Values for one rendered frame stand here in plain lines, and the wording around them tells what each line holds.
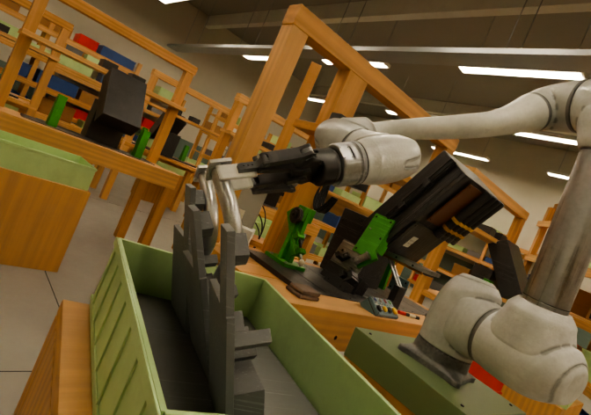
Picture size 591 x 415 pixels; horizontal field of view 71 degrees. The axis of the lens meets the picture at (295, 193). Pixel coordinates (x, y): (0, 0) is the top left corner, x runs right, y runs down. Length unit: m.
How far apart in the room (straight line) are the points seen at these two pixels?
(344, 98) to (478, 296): 1.18
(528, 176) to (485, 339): 10.57
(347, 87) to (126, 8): 9.88
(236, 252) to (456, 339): 0.78
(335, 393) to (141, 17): 11.23
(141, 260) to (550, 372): 0.94
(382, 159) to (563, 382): 0.60
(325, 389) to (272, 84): 1.25
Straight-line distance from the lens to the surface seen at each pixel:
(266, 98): 1.76
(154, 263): 1.06
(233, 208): 0.70
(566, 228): 1.11
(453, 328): 1.20
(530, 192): 11.50
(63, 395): 0.79
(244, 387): 0.69
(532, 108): 1.16
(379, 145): 0.85
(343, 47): 2.02
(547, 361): 1.09
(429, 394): 1.11
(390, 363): 1.16
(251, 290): 1.17
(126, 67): 8.37
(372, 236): 1.93
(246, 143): 1.74
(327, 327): 1.48
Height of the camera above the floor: 1.23
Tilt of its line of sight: 1 degrees down
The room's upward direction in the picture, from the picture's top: 23 degrees clockwise
